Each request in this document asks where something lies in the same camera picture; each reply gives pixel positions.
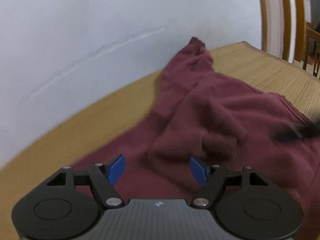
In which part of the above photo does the white curtain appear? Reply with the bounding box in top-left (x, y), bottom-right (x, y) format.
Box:
top-left (265, 0), bottom-right (297, 63)

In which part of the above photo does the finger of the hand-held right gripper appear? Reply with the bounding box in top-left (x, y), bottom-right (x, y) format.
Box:
top-left (274, 120), bottom-right (320, 143)

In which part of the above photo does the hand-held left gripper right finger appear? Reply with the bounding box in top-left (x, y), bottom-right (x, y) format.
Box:
top-left (189, 156), bottom-right (270, 209)

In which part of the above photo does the wooden door frame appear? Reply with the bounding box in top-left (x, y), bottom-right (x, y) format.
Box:
top-left (256, 0), bottom-right (270, 52)

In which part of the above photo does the maroon hoodie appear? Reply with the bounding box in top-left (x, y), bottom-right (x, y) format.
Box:
top-left (72, 37), bottom-right (320, 240)

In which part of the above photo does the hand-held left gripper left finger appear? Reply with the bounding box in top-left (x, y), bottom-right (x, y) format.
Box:
top-left (46, 154), bottom-right (126, 209)

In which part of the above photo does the wooden chair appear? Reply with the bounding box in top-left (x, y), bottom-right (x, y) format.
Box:
top-left (301, 22), bottom-right (320, 79)

